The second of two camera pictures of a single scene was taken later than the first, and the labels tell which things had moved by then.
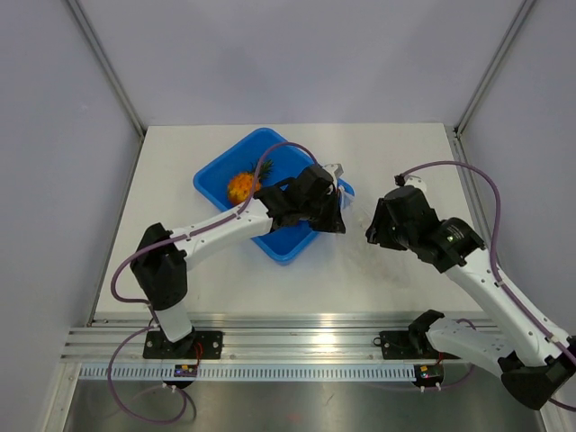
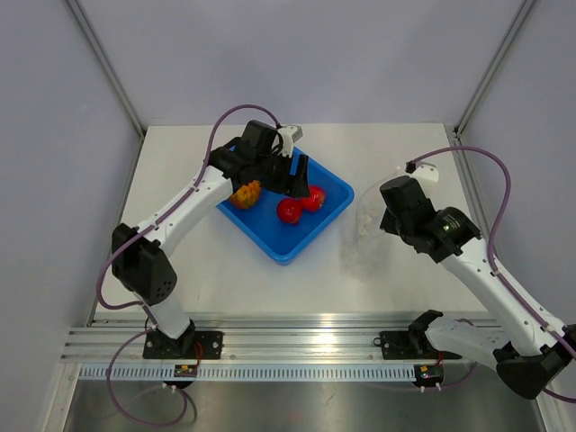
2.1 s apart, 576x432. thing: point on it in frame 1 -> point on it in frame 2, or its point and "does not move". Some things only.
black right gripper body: x=387 y=233 does not move
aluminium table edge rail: x=252 y=337 does not move
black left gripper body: x=322 y=214 -> x=273 y=172
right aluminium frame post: x=524 y=9 does not move
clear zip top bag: x=345 y=255 -> x=363 y=256
